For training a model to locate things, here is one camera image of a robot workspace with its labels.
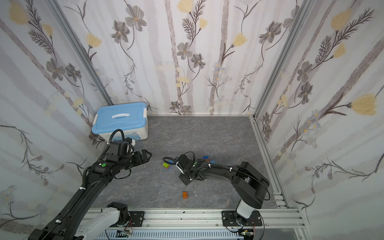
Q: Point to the aluminium frame corner post right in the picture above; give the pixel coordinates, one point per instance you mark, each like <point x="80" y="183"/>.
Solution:
<point x="298" y="23"/>

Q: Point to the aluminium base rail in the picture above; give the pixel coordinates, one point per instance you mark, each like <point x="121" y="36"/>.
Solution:
<point x="192" y="224"/>

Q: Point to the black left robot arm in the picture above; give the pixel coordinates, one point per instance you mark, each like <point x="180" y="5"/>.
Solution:
<point x="117" y="156"/>

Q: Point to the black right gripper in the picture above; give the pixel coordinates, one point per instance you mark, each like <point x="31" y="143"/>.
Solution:
<point x="182" y="169"/>

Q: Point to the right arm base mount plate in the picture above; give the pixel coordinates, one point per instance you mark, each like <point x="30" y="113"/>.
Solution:
<point x="233" y="219"/>

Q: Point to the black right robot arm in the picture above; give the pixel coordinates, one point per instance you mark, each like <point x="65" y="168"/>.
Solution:
<point x="249" y="183"/>

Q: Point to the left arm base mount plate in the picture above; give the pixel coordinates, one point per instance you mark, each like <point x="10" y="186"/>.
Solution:
<point x="131" y="219"/>

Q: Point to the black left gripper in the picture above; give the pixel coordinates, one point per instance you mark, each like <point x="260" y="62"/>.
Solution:
<point x="139" y="157"/>

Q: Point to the aluminium frame corner post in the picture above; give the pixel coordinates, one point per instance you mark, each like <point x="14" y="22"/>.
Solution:
<point x="298" y="23"/>
<point x="78" y="47"/>

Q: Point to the blue lid storage box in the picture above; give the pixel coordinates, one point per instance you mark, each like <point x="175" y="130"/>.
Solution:
<point x="131" y="118"/>

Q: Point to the aluminium frame corner post left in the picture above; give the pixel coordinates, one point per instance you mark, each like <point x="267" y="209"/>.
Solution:
<point x="78" y="47"/>

